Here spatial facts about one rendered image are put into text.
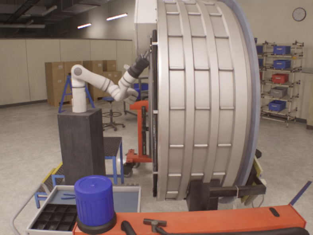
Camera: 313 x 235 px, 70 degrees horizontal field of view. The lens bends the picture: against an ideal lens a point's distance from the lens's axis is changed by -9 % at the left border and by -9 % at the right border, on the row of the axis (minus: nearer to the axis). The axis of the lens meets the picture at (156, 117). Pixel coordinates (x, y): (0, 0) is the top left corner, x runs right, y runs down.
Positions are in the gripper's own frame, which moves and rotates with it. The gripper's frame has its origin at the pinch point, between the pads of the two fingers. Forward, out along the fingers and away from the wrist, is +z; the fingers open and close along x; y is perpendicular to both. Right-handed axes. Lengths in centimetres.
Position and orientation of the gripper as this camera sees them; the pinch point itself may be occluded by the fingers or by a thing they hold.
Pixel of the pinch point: (150, 48)
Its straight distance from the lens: 140.7
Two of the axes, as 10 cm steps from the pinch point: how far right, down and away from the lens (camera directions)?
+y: 1.9, 6.9, -7.0
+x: -7.5, -3.5, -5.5
